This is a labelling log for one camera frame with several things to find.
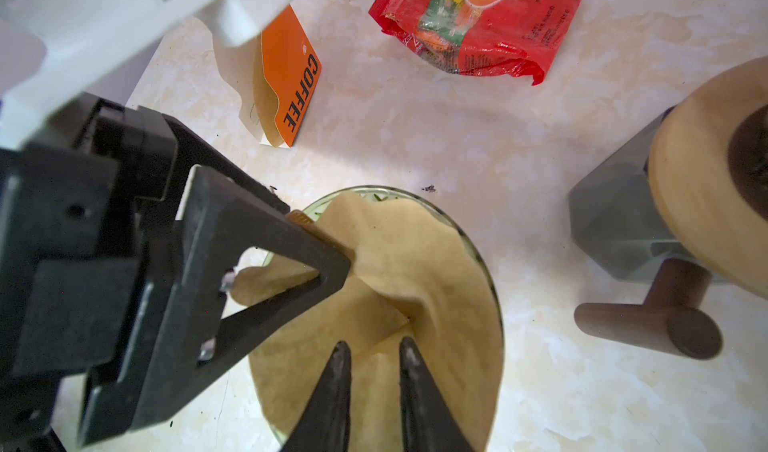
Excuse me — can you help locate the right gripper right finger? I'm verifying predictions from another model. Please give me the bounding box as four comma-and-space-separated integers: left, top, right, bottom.
399, 337, 472, 452

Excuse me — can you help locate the green glass dripper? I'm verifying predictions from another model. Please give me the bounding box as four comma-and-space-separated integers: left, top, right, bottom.
261, 185, 505, 447

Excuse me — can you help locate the grey glass pitcher wooden handle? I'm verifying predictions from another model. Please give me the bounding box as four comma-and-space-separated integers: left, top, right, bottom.
568, 112, 723, 361

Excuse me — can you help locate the coffee filter paper box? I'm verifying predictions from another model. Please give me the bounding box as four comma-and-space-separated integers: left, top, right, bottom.
213, 6, 322, 148

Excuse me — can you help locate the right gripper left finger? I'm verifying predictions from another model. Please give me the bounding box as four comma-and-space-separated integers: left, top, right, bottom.
281, 341, 352, 452

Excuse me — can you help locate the wooden dripper ring stand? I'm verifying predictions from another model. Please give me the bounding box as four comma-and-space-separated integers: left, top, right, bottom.
648, 57, 767, 297

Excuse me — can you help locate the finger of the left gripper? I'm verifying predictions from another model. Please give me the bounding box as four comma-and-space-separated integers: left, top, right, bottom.
163, 114, 290, 215
78, 166, 350, 446

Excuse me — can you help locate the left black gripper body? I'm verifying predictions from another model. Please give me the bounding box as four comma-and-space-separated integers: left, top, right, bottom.
1, 94, 198, 451

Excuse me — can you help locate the red snack bag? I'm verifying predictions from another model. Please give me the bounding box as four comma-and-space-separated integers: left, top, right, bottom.
369, 0, 582, 84

